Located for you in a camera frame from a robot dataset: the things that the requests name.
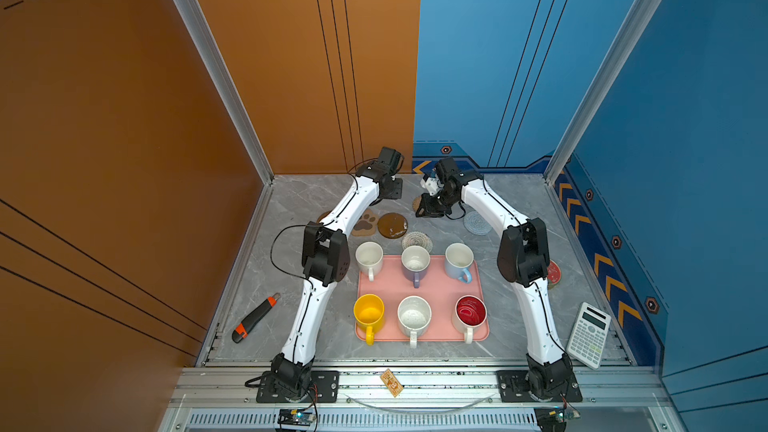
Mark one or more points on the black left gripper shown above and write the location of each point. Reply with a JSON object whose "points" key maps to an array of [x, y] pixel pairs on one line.
{"points": [[397, 189]]}

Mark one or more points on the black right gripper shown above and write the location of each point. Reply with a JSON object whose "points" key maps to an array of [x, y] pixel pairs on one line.
{"points": [[427, 211]]}

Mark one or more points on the light blue woven coaster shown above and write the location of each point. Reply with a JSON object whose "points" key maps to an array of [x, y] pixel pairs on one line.
{"points": [[476, 224]]}

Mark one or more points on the dark brown round coaster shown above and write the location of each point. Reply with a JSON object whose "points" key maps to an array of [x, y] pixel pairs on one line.
{"points": [[392, 225]]}

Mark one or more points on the cork paw print coaster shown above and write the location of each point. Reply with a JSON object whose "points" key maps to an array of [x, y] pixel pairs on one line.
{"points": [[367, 224]]}

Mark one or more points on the multicolour woven round coaster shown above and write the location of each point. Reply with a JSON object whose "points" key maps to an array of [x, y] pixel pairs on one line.
{"points": [[419, 239]]}

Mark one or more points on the light blue mug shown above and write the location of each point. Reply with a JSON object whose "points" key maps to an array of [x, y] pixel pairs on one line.
{"points": [[458, 261]]}

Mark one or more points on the cream white mug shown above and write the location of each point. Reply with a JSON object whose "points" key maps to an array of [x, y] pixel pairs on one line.
{"points": [[369, 257]]}

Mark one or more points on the light round wooden coaster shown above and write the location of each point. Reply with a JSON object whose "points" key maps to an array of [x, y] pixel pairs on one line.
{"points": [[323, 216]]}

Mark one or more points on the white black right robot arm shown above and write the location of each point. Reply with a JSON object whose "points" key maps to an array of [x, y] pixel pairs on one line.
{"points": [[523, 259]]}

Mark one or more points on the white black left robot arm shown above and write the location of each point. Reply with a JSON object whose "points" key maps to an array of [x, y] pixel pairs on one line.
{"points": [[325, 260]]}

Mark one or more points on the purple mug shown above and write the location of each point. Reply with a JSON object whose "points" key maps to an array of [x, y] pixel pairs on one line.
{"points": [[415, 263]]}

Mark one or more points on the white mug red inside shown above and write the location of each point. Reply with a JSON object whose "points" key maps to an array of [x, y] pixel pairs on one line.
{"points": [[469, 313]]}

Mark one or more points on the white speckled mug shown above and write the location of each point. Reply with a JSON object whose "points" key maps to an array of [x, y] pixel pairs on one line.
{"points": [[414, 317]]}

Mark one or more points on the yellow mug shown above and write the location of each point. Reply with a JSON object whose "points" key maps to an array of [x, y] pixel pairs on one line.
{"points": [[369, 312]]}

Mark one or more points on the orange black utility knife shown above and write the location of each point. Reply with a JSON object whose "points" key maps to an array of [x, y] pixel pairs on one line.
{"points": [[248, 323]]}

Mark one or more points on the white calculator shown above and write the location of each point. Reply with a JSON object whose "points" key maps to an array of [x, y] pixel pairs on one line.
{"points": [[588, 336]]}

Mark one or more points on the small brown circuit board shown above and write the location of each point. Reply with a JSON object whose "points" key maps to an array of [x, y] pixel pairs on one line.
{"points": [[392, 384]]}

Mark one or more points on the black controller board right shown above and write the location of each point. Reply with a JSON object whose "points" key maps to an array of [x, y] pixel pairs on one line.
{"points": [[547, 421]]}

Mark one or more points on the green controller board left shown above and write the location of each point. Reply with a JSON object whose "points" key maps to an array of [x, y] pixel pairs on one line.
{"points": [[301, 419]]}

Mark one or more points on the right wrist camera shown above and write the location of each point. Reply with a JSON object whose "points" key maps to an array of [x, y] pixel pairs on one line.
{"points": [[430, 183]]}

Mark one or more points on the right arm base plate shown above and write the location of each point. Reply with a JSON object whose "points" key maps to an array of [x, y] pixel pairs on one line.
{"points": [[518, 386]]}

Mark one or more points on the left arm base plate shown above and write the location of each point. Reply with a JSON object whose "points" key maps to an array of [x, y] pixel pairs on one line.
{"points": [[321, 386]]}

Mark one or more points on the aluminium corner post left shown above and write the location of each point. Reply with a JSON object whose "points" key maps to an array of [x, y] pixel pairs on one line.
{"points": [[203, 38]]}

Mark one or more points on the aluminium corner post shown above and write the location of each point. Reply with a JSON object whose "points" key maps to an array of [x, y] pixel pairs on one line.
{"points": [[203, 38], [631, 30]]}

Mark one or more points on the aluminium corner post right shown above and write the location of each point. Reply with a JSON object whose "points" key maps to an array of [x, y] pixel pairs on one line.
{"points": [[631, 30]]}

